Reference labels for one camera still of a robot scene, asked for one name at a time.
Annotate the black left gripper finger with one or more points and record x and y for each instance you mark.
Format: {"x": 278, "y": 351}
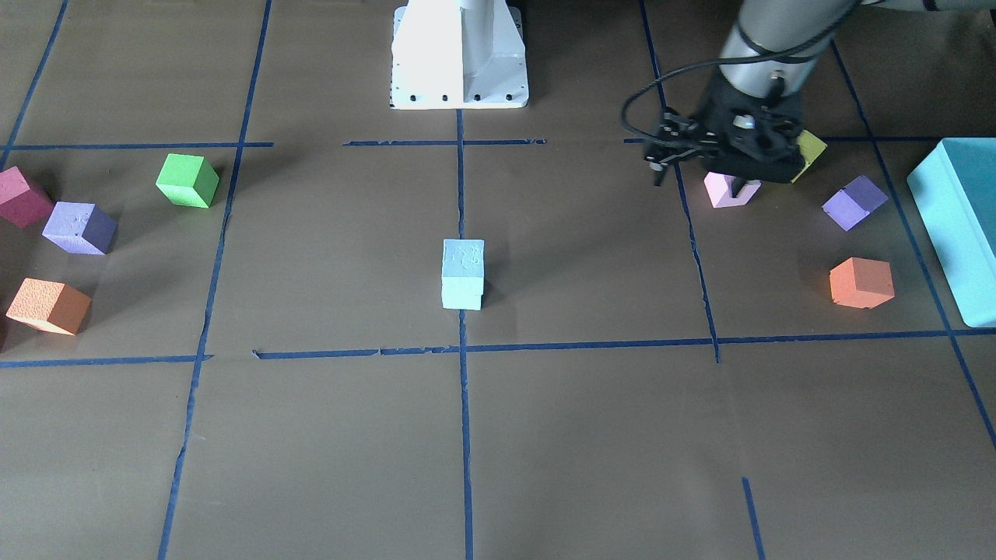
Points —
{"x": 736, "y": 184}

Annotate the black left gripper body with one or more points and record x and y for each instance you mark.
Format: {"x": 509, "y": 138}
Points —
{"x": 710, "y": 111}

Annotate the light blue block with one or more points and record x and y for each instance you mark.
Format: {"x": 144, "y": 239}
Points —
{"x": 462, "y": 293}
{"x": 463, "y": 260}

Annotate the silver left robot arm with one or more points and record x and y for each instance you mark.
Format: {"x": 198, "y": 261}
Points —
{"x": 769, "y": 39}

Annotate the pink foam block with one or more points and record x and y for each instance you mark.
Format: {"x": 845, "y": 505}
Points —
{"x": 720, "y": 190}

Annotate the yellow foam block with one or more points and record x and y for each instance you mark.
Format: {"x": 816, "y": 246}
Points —
{"x": 811, "y": 147}

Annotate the orange block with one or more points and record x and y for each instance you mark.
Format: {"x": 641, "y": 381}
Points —
{"x": 861, "y": 283}
{"x": 48, "y": 306}

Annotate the teal plastic bin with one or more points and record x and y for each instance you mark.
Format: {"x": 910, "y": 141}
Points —
{"x": 954, "y": 190}

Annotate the brown paper table cover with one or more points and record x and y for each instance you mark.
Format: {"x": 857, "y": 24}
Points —
{"x": 274, "y": 377}

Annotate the green foam block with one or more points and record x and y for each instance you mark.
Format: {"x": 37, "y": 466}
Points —
{"x": 188, "y": 180}

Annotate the crimson block near purple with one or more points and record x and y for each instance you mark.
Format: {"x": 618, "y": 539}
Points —
{"x": 23, "y": 201}

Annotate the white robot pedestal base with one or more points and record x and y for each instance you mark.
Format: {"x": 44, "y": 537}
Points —
{"x": 458, "y": 55}

